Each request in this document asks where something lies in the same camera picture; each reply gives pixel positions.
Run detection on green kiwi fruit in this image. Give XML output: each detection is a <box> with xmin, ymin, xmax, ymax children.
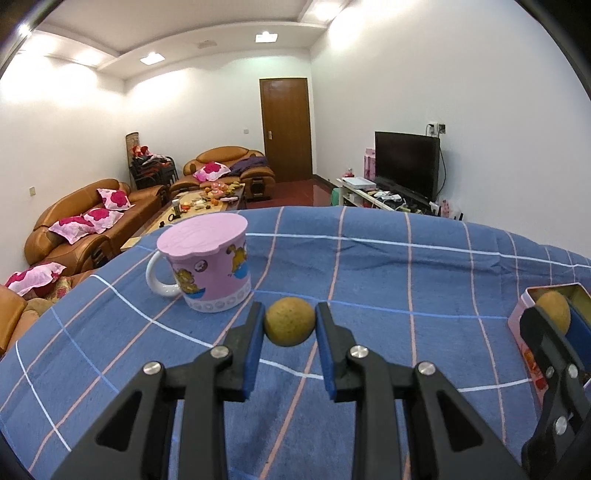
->
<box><xmin>536</xmin><ymin>290</ymin><xmax>571</xmax><ymax>335</ymax></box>
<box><xmin>264</xmin><ymin>297</ymin><xmax>315</xmax><ymax>347</ymax></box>

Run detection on pink metal tin box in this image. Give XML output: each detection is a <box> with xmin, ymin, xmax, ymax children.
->
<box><xmin>508</xmin><ymin>283</ymin><xmax>590</xmax><ymax>399</ymax></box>

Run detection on blue plaid tablecloth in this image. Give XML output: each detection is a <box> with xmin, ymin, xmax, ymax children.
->
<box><xmin>1</xmin><ymin>207</ymin><xmax>590</xmax><ymax>479</ymax></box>

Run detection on pink cartoon mug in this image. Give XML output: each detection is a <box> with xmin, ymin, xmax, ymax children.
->
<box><xmin>145</xmin><ymin>212</ymin><xmax>252</xmax><ymax>313</ymax></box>

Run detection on brown leather sofa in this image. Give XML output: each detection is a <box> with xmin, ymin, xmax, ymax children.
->
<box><xmin>24</xmin><ymin>179</ymin><xmax>168</xmax><ymax>275</ymax></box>

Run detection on pink floral pillow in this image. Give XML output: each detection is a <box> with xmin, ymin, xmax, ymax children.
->
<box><xmin>83</xmin><ymin>208</ymin><xmax>123</xmax><ymax>234</ymax></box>
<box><xmin>97</xmin><ymin>188</ymin><xmax>133</xmax><ymax>212</ymax></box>
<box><xmin>192</xmin><ymin>162</ymin><xmax>231</xmax><ymax>183</ymax></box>

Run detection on black television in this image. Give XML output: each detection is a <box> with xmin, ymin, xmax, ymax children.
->
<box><xmin>375</xmin><ymin>131</ymin><xmax>441</xmax><ymax>201</ymax></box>

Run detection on cluttered coffee table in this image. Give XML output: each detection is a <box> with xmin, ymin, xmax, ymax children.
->
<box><xmin>121</xmin><ymin>183</ymin><xmax>245</xmax><ymax>251</ymax></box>

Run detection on white tv stand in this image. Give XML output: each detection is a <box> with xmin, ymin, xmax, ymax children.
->
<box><xmin>332</xmin><ymin>177</ymin><xmax>466</xmax><ymax>221</ymax></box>

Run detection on black rack with clutter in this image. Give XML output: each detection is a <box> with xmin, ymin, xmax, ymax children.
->
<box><xmin>125</xmin><ymin>132</ymin><xmax>178</xmax><ymax>190</ymax></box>

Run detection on brown leather armchair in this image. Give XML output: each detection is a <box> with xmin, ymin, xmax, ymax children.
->
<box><xmin>169</xmin><ymin>146</ymin><xmax>276</xmax><ymax>200</ymax></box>

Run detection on brown wooden door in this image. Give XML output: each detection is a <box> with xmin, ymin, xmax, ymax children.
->
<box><xmin>259</xmin><ymin>78</ymin><xmax>312</xmax><ymax>183</ymax></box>

